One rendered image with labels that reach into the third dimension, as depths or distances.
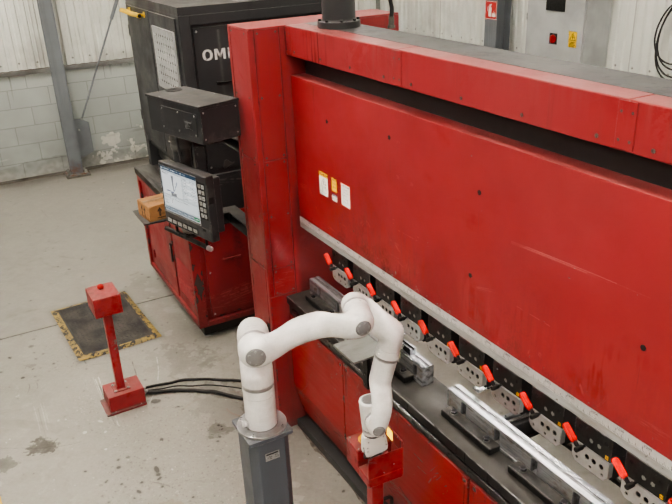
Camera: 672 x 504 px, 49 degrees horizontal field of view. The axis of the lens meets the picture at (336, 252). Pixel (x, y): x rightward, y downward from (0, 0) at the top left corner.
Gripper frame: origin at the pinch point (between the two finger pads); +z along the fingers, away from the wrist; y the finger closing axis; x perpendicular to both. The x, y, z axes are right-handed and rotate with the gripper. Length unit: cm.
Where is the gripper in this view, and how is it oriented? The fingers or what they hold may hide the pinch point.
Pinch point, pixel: (376, 461)
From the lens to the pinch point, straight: 310.5
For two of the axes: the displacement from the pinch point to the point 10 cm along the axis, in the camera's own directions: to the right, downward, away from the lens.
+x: 4.3, 3.6, -8.3
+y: -9.0, 2.9, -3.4
